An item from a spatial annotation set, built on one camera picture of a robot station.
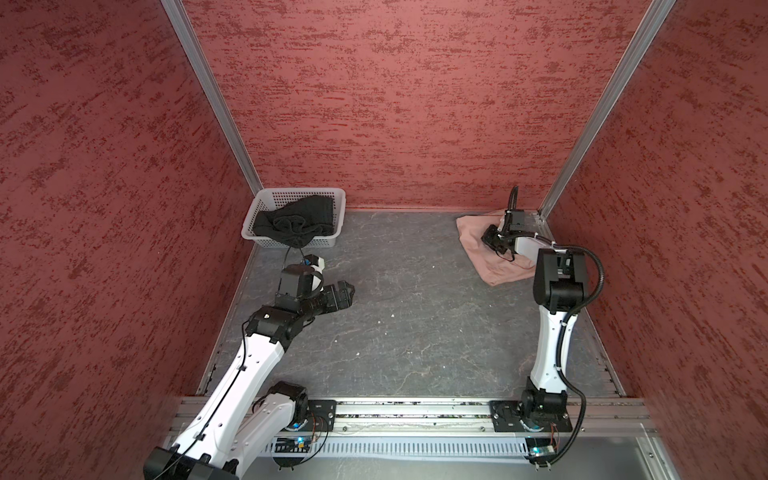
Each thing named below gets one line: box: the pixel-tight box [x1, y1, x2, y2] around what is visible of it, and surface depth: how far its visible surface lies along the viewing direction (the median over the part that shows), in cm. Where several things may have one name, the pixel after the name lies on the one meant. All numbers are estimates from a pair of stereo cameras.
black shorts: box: [252, 195, 335, 248], surface depth 106 cm
